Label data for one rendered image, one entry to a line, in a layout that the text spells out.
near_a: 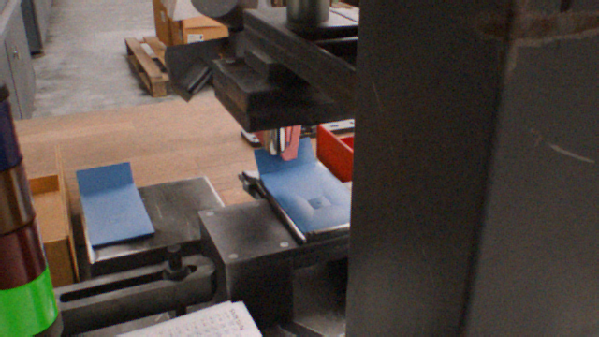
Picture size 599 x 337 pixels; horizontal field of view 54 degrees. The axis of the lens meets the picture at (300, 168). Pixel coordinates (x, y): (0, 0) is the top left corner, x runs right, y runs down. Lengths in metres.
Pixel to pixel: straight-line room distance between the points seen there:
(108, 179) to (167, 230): 0.15
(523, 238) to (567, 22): 0.09
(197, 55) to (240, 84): 0.19
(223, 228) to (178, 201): 0.20
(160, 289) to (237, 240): 0.09
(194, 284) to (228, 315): 0.04
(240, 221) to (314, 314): 0.12
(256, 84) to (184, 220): 0.29
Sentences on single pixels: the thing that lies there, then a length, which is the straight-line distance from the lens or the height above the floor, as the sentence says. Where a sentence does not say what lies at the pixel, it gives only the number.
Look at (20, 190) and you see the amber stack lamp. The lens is 0.35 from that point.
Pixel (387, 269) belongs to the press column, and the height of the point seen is 1.11.
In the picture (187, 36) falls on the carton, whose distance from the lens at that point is 4.07.
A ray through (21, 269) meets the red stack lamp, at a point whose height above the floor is 1.10.
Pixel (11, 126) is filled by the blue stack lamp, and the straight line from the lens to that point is 0.34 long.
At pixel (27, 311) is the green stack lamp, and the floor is 1.07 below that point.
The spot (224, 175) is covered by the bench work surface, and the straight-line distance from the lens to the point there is 0.87.
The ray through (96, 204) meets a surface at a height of 0.92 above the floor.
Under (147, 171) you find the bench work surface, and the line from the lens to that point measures 0.91.
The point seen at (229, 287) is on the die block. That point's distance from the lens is 0.55.
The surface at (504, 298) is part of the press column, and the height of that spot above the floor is 1.13.
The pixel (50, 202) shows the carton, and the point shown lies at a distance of 0.85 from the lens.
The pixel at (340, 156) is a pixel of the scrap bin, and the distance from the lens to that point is 0.84.
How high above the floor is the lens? 1.29
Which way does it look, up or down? 26 degrees down
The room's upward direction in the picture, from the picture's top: straight up
